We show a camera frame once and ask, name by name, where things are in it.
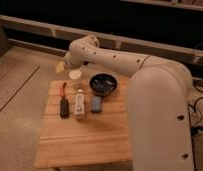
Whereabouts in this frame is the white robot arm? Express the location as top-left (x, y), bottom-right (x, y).
top-left (56, 35), bottom-right (195, 171)

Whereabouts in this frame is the white lidded cup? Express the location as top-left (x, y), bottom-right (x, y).
top-left (69, 70), bottom-right (82, 88)

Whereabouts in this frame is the white plastic bottle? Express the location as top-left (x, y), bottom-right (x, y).
top-left (74, 89), bottom-right (85, 119)

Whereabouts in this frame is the black bowl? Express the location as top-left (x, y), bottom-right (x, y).
top-left (89, 73), bottom-right (117, 96)

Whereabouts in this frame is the wooden table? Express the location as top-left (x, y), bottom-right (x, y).
top-left (35, 78), bottom-right (131, 168)

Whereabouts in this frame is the grey metal rail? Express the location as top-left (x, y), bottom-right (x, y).
top-left (0, 14), bottom-right (203, 67)

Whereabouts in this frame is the black brush orange handle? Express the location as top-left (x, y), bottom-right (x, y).
top-left (60, 82), bottom-right (69, 118)

